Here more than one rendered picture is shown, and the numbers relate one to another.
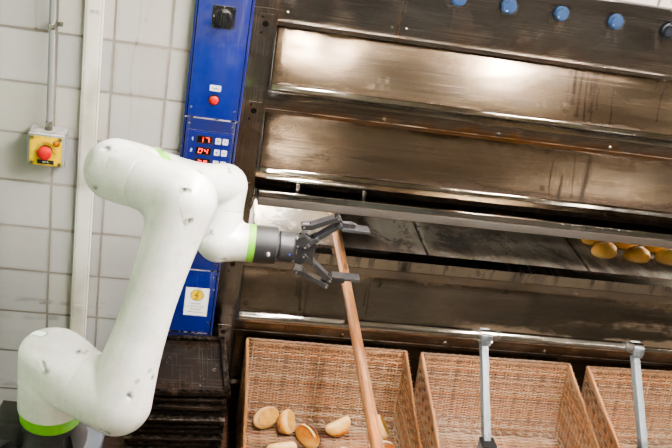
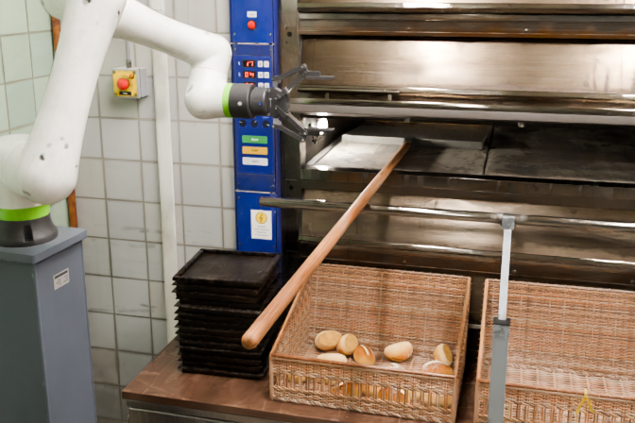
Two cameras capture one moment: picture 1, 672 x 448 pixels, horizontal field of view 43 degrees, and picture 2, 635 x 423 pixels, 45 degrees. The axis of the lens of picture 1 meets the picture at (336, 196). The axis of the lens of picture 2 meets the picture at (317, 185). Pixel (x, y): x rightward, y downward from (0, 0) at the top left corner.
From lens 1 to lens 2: 113 cm
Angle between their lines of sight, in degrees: 26
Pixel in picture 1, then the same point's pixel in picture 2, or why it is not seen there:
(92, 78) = not seen: hidden behind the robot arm
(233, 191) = (209, 49)
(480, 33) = not seen: outside the picture
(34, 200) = (128, 135)
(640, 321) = not seen: outside the picture
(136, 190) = not seen: outside the picture
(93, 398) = (17, 162)
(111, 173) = not seen: outside the picture
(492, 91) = not seen: outside the picture
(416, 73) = not seen: outside the picture
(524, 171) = (563, 68)
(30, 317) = (133, 245)
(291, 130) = (326, 50)
